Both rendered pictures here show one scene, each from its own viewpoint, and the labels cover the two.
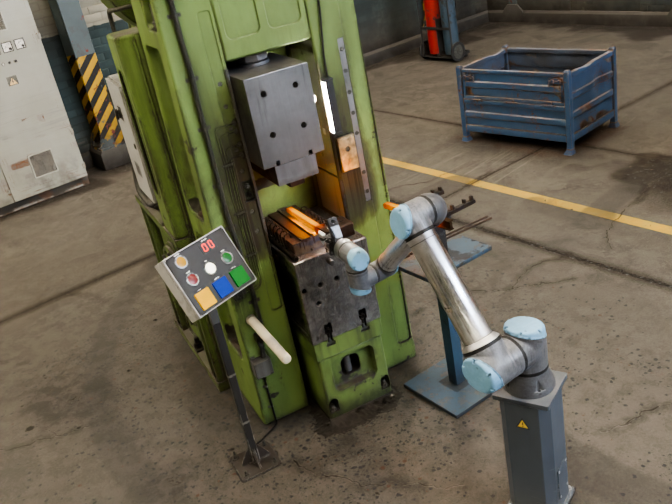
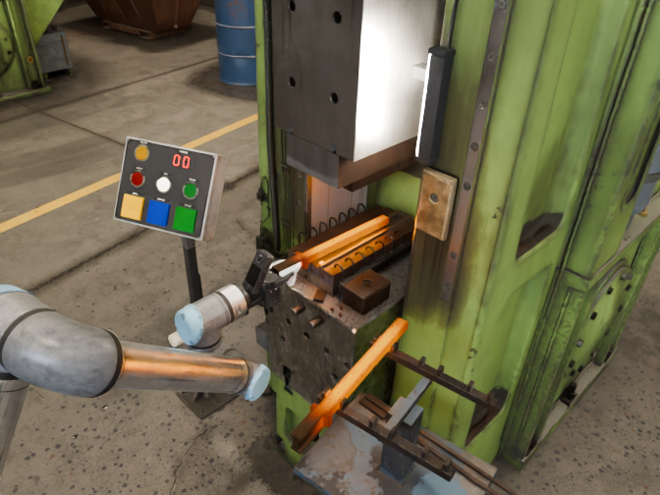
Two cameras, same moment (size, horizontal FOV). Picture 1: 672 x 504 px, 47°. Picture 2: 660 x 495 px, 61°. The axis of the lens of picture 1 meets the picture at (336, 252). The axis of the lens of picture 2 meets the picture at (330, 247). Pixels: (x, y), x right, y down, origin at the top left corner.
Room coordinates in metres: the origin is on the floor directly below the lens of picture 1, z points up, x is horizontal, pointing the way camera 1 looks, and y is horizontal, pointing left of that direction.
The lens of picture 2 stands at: (2.75, -1.15, 1.96)
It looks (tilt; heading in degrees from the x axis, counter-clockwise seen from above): 34 degrees down; 66
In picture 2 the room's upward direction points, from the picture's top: 2 degrees clockwise
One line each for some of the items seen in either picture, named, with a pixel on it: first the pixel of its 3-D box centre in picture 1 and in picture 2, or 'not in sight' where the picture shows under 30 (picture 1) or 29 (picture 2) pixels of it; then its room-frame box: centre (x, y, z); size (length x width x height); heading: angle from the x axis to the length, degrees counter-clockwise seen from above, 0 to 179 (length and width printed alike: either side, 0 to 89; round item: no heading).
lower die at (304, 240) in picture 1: (295, 228); (357, 244); (3.45, 0.17, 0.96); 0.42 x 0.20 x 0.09; 22
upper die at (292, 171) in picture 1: (279, 159); (364, 138); (3.45, 0.17, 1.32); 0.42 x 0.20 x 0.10; 22
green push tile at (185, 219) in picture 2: (239, 276); (186, 219); (2.95, 0.43, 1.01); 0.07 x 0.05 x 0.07; 137
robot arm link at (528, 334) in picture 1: (524, 343); not in sight; (2.36, -0.61, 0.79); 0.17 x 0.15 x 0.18; 123
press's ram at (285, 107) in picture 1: (276, 106); (383, 54); (3.46, 0.13, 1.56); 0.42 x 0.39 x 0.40; 22
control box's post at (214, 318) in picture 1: (229, 370); (195, 301); (2.97, 0.58, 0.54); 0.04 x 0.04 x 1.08; 22
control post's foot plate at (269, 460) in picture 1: (253, 454); (206, 387); (2.97, 0.59, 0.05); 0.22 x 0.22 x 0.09; 22
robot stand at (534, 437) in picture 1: (535, 445); not in sight; (2.36, -0.62, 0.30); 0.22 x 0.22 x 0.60; 52
